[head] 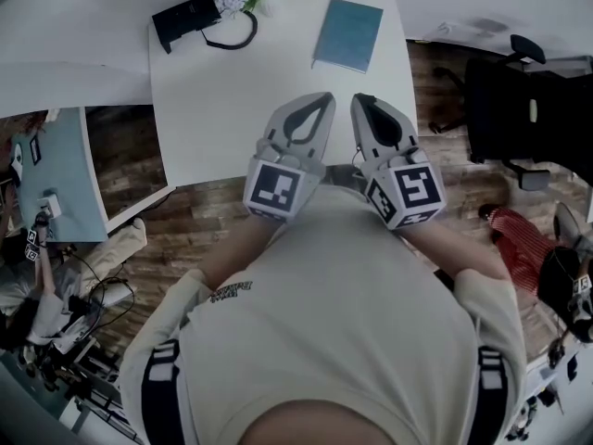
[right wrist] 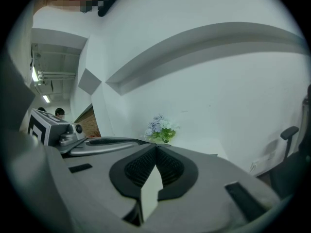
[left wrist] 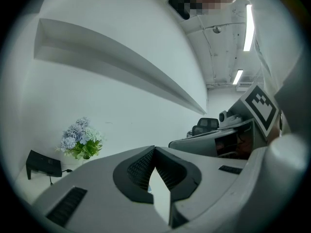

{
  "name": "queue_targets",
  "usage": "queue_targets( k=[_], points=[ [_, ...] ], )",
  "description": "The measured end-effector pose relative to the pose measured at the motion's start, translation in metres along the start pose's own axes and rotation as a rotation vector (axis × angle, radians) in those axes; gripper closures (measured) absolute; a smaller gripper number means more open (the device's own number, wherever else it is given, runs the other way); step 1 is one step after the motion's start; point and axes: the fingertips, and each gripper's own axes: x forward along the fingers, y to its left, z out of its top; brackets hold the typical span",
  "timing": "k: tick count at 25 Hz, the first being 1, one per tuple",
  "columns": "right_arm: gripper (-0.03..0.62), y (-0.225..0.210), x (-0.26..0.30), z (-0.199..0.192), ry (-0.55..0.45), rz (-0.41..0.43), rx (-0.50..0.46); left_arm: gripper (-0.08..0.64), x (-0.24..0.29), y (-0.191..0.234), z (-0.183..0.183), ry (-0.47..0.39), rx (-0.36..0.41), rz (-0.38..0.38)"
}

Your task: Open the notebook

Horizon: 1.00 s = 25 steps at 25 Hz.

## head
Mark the white vase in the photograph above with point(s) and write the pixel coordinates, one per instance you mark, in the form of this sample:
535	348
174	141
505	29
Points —
268	8

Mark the black box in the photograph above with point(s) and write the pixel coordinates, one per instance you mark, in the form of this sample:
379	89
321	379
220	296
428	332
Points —
183	19

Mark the person's right forearm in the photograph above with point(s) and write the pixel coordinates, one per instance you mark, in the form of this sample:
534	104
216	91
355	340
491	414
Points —
454	253

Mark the blue-topped desk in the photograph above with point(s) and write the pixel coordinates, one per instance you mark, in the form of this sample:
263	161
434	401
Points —
65	174

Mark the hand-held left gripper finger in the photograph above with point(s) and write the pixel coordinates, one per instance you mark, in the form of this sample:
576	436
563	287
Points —
287	109
326	128

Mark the grey chair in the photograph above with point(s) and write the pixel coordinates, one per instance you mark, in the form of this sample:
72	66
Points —
569	223

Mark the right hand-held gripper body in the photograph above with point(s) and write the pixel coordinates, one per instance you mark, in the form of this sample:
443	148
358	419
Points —
412	193

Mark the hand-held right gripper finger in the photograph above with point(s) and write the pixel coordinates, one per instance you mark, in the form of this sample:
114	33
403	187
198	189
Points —
360	128
407	130

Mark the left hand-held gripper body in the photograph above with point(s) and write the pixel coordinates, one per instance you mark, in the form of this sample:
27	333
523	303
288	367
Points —
278	188

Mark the person's left forearm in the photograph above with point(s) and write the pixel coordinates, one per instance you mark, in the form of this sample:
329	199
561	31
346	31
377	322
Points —
236	248

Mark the cream shirt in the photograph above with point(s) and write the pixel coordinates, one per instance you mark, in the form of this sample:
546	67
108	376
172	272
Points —
324	318

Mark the teal notebook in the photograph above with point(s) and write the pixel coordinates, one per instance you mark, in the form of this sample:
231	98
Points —
348	35

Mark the small white box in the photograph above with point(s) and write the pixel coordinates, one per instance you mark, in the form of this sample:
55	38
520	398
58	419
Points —
50	204

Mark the black office chair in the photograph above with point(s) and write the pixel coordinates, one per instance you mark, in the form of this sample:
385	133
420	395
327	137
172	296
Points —
514	109

